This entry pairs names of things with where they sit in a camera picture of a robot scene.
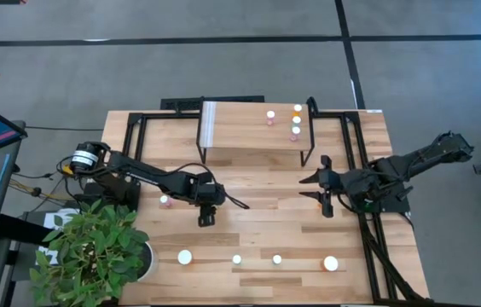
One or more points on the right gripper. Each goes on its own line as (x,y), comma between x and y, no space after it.
(338,187)

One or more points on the large orange medicine bottle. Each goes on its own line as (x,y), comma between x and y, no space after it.
(184,256)
(330,263)

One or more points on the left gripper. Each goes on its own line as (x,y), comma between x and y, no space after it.
(211,192)

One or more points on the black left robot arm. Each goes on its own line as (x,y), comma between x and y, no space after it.
(138,170)

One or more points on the small green medicine bottle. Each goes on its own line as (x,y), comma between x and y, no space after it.
(296,119)

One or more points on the green leafy potted plant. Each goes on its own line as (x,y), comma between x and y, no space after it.
(91,251)

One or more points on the wooden shelf black metal frame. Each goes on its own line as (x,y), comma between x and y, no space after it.
(240,128)

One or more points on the small orange medicine bottle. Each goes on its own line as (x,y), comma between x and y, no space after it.
(297,108)

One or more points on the tall green bottle white tablets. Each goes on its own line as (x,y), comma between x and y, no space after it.
(236,259)

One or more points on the black perforated bar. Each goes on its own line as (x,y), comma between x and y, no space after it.
(181,103)

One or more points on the black box white logo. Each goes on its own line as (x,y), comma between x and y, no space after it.
(59,219)

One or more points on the white plant pot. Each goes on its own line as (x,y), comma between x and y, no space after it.
(152,261)

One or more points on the black aluminium table frame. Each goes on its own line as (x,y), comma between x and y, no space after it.
(168,114)

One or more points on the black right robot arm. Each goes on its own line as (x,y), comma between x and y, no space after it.
(432,155)

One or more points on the small white cap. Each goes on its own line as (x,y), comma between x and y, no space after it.
(276,259)

